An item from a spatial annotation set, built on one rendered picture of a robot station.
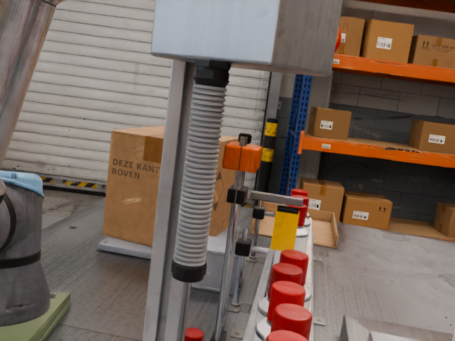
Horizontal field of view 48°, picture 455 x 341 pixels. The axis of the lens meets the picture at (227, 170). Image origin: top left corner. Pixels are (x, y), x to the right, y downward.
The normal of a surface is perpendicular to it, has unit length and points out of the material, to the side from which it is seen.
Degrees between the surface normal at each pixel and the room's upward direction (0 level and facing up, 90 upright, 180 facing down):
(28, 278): 68
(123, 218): 90
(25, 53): 103
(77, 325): 0
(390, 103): 90
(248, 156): 90
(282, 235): 90
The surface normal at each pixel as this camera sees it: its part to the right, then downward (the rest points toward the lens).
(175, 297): -0.16, 0.15
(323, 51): 0.71, 0.21
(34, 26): 0.78, 0.40
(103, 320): 0.13, -0.98
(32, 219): 0.98, 0.13
